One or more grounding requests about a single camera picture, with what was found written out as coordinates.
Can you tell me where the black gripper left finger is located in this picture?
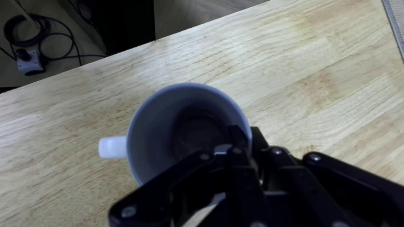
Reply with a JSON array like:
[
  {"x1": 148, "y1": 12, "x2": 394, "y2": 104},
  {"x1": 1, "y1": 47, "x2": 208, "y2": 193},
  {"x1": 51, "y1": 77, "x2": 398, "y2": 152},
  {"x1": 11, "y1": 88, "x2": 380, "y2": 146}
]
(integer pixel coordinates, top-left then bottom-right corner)
[{"x1": 107, "y1": 125, "x2": 272, "y2": 227}]

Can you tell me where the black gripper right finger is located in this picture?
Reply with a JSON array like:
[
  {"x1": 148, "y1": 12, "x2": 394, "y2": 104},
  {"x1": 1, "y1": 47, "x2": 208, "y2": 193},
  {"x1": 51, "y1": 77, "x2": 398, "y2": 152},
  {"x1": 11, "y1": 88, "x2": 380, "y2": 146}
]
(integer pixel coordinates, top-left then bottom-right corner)
[{"x1": 250, "y1": 125, "x2": 404, "y2": 227}]

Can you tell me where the white ceramic mug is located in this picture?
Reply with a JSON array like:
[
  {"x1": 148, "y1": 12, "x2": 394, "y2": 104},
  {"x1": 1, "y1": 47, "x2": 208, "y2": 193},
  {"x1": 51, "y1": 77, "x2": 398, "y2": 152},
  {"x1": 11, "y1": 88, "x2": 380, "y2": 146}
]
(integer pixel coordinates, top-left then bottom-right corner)
[{"x1": 97, "y1": 82, "x2": 254, "y2": 187}]

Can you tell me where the long metal ruler strip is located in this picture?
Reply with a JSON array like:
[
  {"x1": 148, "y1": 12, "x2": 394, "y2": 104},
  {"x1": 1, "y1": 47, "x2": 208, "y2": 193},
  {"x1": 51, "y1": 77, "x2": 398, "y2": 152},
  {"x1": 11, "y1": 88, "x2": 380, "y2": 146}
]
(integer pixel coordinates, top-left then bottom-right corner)
[{"x1": 380, "y1": 0, "x2": 404, "y2": 61}]

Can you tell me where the grey power strip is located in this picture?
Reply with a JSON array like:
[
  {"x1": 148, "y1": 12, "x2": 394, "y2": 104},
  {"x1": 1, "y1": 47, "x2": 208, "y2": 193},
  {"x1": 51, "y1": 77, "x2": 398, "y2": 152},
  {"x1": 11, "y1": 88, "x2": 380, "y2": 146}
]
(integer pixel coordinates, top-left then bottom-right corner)
[{"x1": 14, "y1": 46, "x2": 46, "y2": 77}]

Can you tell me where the black power cable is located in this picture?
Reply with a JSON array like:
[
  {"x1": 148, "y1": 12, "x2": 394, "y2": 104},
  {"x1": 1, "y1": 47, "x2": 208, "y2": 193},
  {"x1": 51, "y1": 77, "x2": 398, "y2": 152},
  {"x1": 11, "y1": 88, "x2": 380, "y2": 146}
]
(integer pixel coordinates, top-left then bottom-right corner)
[{"x1": 0, "y1": 12, "x2": 107, "y2": 69}]

